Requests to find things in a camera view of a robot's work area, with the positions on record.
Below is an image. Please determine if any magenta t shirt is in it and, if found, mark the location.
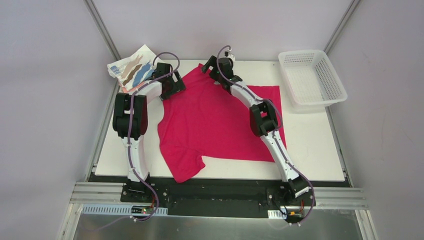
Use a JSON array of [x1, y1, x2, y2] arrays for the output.
[[157, 65, 273, 183]]

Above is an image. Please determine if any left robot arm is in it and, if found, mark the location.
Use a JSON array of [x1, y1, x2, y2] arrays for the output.
[[112, 62, 186, 203]]

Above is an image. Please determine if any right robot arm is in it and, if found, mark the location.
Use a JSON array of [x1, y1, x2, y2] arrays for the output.
[[201, 45, 315, 205]]

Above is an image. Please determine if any pink folded shirt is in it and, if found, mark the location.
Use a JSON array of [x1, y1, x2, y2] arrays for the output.
[[121, 85, 137, 94]]

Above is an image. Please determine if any white plastic basket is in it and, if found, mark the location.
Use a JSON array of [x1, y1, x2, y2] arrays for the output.
[[278, 49, 348, 113]]

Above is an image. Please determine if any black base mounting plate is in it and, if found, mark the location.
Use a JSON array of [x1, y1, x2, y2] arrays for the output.
[[87, 172, 324, 220]]

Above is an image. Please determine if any left aluminium frame post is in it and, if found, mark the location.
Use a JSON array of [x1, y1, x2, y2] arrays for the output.
[[83, 0, 122, 61]]

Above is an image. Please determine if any aluminium frame post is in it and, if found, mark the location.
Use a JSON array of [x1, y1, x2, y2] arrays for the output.
[[323, 0, 362, 55], [83, 0, 122, 61]]

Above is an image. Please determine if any aluminium front rail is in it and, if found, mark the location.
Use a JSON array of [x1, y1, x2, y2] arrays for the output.
[[70, 182, 123, 204]]

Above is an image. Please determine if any right aluminium frame post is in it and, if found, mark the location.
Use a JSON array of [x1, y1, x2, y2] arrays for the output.
[[323, 0, 362, 55]]

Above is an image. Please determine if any left white cable duct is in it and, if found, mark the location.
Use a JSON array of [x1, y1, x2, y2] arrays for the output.
[[81, 204, 155, 217]]

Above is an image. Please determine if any white cable duct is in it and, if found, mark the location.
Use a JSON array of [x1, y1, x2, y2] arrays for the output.
[[267, 209, 287, 220], [81, 204, 155, 217]]

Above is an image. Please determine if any right white cable duct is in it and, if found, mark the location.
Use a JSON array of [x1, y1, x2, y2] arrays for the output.
[[267, 209, 287, 220]]

